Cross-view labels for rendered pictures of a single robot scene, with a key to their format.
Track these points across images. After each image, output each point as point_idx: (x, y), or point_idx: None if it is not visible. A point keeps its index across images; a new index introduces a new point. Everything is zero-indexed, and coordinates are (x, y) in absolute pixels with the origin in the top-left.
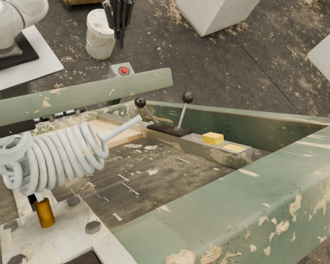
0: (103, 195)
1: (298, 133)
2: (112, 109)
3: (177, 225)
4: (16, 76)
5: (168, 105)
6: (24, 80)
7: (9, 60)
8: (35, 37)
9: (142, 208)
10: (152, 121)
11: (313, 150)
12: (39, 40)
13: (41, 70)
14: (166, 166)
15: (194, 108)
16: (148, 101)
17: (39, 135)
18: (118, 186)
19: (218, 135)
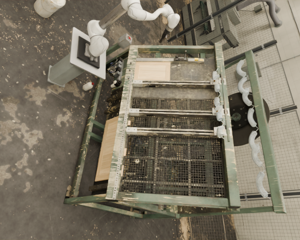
0: (194, 78)
1: (202, 50)
2: (136, 55)
3: None
4: (102, 61)
5: (157, 47)
6: (105, 61)
7: (98, 56)
8: (89, 39)
9: (202, 76)
10: (165, 56)
11: (219, 60)
12: None
13: (104, 53)
14: (192, 68)
15: (170, 47)
16: (142, 46)
17: (136, 77)
18: (192, 75)
19: (197, 58)
